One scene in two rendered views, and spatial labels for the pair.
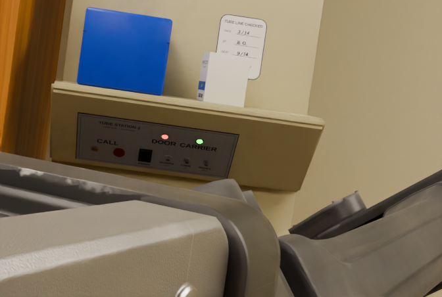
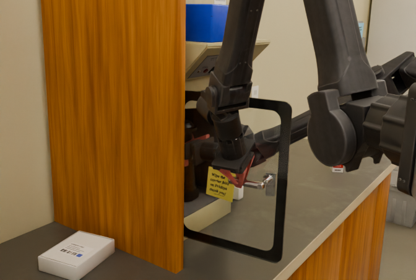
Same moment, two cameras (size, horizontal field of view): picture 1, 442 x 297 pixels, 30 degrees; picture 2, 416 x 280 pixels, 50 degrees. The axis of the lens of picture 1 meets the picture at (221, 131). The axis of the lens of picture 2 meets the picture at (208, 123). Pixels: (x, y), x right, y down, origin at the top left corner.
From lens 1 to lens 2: 1.03 m
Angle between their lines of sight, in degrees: 50
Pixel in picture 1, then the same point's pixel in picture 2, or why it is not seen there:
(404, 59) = not seen: hidden behind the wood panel
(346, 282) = not seen: outside the picture
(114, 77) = (221, 36)
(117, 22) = (220, 9)
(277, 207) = not seen: hidden behind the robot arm
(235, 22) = (218, 0)
